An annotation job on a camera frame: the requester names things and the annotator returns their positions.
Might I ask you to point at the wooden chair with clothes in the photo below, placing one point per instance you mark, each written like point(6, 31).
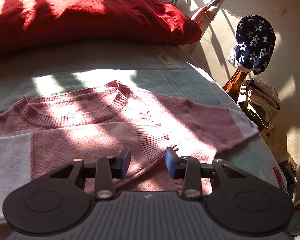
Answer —
point(258, 100)

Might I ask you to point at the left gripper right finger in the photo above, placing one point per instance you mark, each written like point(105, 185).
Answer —
point(192, 171)

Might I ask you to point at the green plaid bed blanket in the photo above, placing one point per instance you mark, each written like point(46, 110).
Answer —
point(66, 67)

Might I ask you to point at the orange curtain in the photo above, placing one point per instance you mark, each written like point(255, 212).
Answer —
point(205, 15)

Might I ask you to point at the pink and white knit sweater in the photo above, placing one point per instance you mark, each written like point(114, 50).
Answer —
point(40, 134)

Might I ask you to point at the red duvet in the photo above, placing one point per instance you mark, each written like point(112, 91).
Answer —
point(27, 23)

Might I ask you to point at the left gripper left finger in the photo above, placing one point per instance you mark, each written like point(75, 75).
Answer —
point(103, 172)

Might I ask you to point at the navy star pattern cloth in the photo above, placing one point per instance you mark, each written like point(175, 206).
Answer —
point(255, 42)

